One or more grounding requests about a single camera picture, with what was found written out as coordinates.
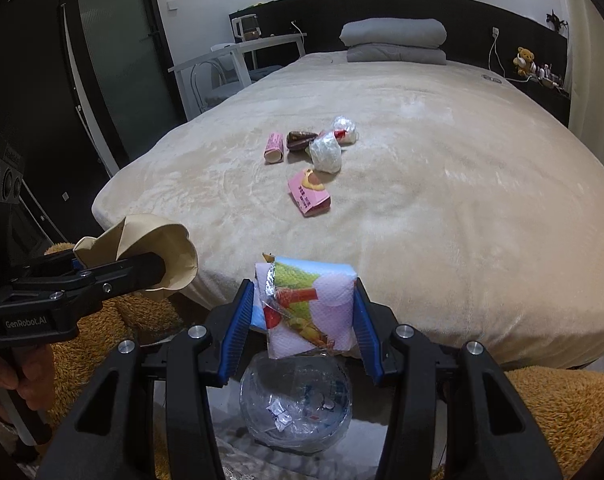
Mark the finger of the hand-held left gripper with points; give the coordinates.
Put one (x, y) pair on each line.
(127, 275)
(57, 266)

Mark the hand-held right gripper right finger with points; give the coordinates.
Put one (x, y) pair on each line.
(367, 340)

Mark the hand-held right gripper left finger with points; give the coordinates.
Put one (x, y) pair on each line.
(234, 340)

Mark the brown paper bag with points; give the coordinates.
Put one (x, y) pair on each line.
(147, 237)

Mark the colourful printed snack wrapper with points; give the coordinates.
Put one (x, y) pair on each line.
(312, 300)

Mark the pink cardboard box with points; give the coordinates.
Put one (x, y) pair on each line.
(308, 192)

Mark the pink cylindrical wrapper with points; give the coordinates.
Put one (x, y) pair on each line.
(274, 147)

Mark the brown cone wrapper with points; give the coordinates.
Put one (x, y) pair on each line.
(301, 140)

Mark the clear plastic wrap with red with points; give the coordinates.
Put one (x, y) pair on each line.
(344, 130)

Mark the beige fleece bed blanket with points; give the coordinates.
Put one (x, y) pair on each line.
(432, 185)

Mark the clear chair with grey cushion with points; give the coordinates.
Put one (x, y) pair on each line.
(222, 87)

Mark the frosted glass door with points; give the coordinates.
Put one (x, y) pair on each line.
(122, 50)

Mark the white kettle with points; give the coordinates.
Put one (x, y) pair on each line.
(246, 27)

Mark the grey folded duvet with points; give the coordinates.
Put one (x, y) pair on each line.
(392, 37)

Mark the small bottles on nightstand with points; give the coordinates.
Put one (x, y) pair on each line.
(547, 77)

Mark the brown teddy bear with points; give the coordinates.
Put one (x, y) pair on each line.
(525, 60)

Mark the black headboard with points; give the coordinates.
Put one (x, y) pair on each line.
(482, 35)

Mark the cream curtain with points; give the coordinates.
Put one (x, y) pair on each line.
(597, 50)

